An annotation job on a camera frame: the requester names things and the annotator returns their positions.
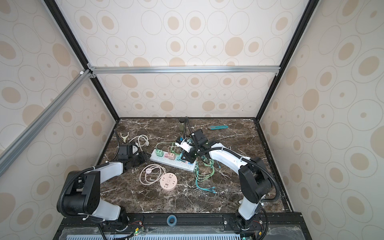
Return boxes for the pink charger plug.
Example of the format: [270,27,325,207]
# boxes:
[167,153,176,160]

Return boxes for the green charger plug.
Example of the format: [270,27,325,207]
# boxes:
[155,149,164,157]

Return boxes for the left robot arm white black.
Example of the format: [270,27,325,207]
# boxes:
[57,132,148,224]

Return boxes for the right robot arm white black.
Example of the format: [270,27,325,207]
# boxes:
[176,117,281,238]

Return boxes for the white colourful power strip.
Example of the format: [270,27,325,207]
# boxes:
[150,149,196,172]

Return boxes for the cream vegetable peeler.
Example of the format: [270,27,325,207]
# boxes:
[120,132,129,144]

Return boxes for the pink round socket hub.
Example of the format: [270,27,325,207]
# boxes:
[160,173,178,192]

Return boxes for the teal utility knife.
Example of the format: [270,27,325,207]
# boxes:
[208,125,229,130]

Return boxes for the blue tape roll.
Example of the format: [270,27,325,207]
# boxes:
[167,215,177,227]

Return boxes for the silver aluminium bar left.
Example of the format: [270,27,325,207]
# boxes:
[1,70,91,175]

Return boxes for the silver aluminium bar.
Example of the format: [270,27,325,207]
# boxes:
[91,66,280,74]
[1,70,91,175]

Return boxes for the silver aluminium bar back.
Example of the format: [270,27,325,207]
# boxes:
[91,66,280,74]

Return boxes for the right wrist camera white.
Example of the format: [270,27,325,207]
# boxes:
[176,138,195,153]

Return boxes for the green charger cable bundle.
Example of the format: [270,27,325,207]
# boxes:
[155,141,216,184]

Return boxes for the white power strip cable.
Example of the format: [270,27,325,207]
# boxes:
[129,134,151,148]

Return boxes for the pink round hub cable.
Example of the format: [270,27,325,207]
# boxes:
[139,163,166,186]

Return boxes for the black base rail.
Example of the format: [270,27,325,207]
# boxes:
[54,212,311,240]

